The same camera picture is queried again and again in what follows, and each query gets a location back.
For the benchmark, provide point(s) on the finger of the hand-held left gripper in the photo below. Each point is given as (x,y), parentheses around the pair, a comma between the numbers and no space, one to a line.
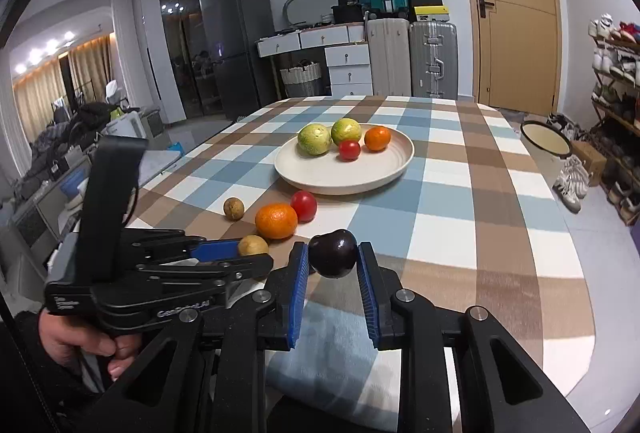
(215,250)
(240,265)

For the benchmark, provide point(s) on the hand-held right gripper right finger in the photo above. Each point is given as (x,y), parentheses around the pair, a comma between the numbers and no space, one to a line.
(368,298)

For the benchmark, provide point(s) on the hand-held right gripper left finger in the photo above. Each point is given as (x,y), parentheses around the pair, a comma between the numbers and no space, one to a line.
(297,293)

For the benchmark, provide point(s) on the small brown round fruit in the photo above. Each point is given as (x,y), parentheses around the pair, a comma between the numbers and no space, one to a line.
(233,208)
(252,245)

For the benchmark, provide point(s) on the dark purple plum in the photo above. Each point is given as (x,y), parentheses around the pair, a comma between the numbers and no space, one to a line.
(333,254)

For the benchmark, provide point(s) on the cream round plate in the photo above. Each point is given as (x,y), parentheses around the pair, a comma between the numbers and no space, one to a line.
(340,173)

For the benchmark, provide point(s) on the green guava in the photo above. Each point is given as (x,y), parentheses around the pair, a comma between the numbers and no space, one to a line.
(346,130)
(314,139)

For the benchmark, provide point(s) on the red tomato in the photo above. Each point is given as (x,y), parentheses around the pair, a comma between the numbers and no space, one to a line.
(349,151)
(304,205)

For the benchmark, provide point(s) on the orange tangerine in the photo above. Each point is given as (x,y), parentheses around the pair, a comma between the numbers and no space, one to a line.
(377,138)
(276,220)

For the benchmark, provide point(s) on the person's left hand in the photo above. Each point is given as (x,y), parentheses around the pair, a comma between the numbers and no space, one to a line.
(75,335)

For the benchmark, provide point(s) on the pile of dark clothes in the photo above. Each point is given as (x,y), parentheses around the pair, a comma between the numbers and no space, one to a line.
(75,133)

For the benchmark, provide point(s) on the beige curtains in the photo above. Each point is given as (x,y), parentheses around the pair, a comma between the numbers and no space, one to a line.
(40,98)

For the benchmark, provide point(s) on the white wardrobe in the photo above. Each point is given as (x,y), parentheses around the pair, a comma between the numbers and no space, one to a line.
(150,53)

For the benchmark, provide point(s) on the woven laundry basket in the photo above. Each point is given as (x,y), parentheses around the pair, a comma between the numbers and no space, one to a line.
(301,83)

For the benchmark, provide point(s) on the dark glass cabinet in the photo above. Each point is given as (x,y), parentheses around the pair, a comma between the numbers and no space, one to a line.
(185,23)

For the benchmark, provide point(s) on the grey refrigerator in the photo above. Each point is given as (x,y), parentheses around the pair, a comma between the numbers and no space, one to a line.
(240,43)

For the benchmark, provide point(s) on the white desk with drawers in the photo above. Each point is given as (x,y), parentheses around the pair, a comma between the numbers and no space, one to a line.
(347,65)

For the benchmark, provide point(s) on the white sneakers pair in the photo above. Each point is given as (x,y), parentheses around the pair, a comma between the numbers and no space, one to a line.
(570,185)

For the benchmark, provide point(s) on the cream basin with dark rim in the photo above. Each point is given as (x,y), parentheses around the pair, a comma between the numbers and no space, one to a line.
(545,140)

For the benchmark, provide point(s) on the beige suitcase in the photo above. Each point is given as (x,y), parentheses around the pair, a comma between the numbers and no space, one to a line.
(389,58)

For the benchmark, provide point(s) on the silver suitcase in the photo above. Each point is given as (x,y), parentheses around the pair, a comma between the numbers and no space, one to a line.
(432,60)

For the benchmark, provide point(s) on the small cardboard box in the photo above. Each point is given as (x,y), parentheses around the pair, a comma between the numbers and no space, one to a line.
(589,163)

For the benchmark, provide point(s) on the arched mirror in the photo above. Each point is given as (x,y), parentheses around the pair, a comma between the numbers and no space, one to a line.
(305,8)

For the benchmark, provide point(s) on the dark sneakers pair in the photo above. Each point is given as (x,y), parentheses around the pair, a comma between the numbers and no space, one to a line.
(562,125)

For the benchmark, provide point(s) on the black storage box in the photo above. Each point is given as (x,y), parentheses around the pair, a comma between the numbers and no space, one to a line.
(347,14)

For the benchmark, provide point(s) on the tan wooden door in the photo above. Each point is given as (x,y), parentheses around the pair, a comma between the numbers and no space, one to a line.
(520,38)

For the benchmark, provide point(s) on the plain black shoe box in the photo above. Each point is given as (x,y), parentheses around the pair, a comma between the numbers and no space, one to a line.
(426,0)

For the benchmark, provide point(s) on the wooden shoe rack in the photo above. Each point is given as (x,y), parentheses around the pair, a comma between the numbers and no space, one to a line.
(615,113)

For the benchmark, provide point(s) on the shoe rack with shoes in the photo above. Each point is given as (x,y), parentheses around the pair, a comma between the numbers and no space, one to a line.
(612,63)

